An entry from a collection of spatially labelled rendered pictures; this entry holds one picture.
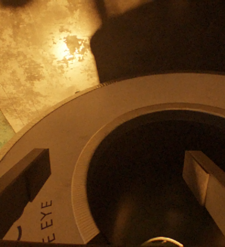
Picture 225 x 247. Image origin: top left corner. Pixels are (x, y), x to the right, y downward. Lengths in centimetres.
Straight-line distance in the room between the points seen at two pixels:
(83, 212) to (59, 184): 11
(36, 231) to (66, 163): 19
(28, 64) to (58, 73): 19
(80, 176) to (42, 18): 91
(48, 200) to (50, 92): 95
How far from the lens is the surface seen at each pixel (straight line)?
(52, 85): 129
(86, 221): 43
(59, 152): 58
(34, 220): 48
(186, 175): 17
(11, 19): 125
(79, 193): 47
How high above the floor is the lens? 107
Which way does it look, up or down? 51 degrees down
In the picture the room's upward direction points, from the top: 174 degrees counter-clockwise
